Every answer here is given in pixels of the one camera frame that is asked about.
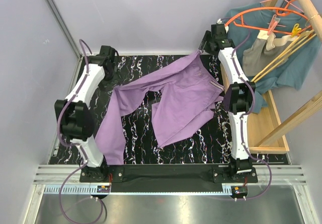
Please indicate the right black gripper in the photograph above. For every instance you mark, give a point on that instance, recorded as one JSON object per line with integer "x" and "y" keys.
{"x": 206, "y": 38}

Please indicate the purple trousers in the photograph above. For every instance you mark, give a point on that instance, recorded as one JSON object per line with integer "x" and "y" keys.
{"x": 189, "y": 94}

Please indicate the orange plastic hanger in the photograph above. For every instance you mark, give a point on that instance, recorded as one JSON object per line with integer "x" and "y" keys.
{"x": 258, "y": 17}

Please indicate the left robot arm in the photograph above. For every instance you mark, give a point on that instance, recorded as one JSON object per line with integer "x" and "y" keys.
{"x": 75, "y": 124}

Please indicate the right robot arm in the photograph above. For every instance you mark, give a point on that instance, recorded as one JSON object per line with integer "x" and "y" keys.
{"x": 237, "y": 101}

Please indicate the yellow plastic hanger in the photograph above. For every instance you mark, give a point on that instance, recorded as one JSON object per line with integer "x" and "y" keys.
{"x": 300, "y": 40}

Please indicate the teal t-shirt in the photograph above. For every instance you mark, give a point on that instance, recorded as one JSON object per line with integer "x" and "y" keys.
{"x": 291, "y": 73}

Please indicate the grey beige cloth bag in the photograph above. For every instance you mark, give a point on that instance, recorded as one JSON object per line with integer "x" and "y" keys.
{"x": 263, "y": 51}

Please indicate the pink clothes peg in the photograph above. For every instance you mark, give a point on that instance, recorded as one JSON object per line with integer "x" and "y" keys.
{"x": 273, "y": 24}

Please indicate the yellow clothes peg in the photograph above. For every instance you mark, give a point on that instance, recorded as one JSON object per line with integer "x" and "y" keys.
{"x": 296, "y": 30}

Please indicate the wooden clothes rack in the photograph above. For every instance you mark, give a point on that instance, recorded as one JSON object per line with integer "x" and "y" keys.
{"x": 305, "y": 139}

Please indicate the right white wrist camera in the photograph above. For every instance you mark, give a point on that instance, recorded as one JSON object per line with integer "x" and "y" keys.
{"x": 220, "y": 21}

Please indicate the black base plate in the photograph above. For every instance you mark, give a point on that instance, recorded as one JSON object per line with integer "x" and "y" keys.
{"x": 172, "y": 178}

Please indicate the aluminium frame rail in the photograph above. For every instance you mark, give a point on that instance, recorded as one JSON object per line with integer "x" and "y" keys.
{"x": 62, "y": 25}

